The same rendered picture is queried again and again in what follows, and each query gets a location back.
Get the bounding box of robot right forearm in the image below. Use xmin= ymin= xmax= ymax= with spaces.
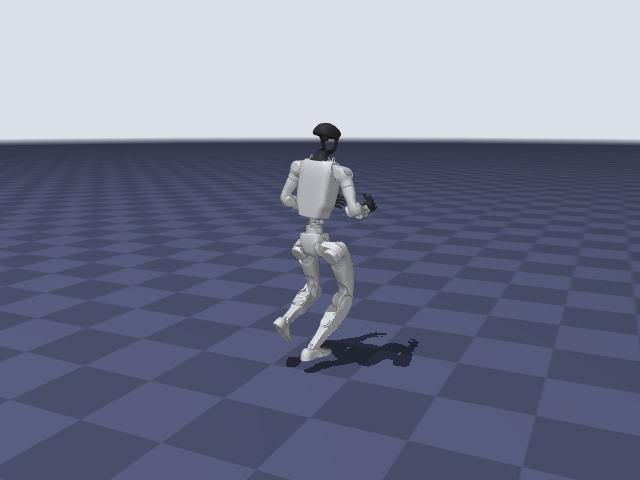
xmin=355 ymin=202 xmax=370 ymax=219

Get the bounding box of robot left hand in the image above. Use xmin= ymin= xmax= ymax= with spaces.
xmin=335 ymin=193 xmax=346 ymax=209

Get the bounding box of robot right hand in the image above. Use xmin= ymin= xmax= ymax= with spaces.
xmin=362 ymin=194 xmax=377 ymax=212

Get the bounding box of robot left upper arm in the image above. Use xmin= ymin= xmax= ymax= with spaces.
xmin=280 ymin=160 xmax=303 ymax=207

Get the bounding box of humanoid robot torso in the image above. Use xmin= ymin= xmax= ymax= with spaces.
xmin=296 ymin=155 xmax=340 ymax=257

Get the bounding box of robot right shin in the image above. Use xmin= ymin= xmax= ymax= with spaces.
xmin=307 ymin=295 xmax=353 ymax=351

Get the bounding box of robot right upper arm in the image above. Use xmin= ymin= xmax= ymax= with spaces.
xmin=332 ymin=165 xmax=362 ymax=218

